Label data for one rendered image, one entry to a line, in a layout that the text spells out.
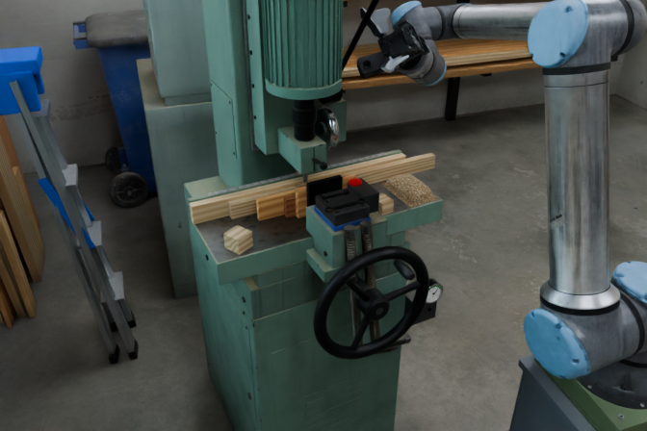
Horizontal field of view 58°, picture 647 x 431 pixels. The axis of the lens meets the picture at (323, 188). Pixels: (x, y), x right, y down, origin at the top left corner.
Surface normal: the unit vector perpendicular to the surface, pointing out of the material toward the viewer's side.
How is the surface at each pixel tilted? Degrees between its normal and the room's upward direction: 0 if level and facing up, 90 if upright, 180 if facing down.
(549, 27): 83
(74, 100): 90
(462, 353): 0
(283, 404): 90
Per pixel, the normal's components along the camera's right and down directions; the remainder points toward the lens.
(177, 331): 0.00, -0.87
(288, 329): 0.45, 0.43
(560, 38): -0.92, 0.07
